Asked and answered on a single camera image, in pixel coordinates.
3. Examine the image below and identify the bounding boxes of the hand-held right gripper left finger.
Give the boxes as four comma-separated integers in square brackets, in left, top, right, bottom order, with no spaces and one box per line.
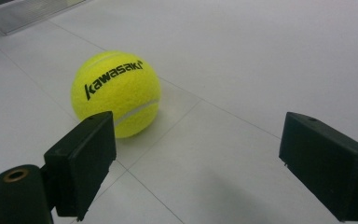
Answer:
[43,110,117,222]

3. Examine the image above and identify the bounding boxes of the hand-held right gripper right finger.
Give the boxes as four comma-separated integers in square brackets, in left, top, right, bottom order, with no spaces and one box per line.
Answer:
[278,111,358,222]

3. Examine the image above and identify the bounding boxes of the clear plastic container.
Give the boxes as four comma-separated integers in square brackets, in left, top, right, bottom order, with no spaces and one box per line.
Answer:
[0,0,88,35]

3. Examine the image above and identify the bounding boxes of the yellow tennis ball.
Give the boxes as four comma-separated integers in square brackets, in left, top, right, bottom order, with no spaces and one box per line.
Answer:
[70,50,162,139]

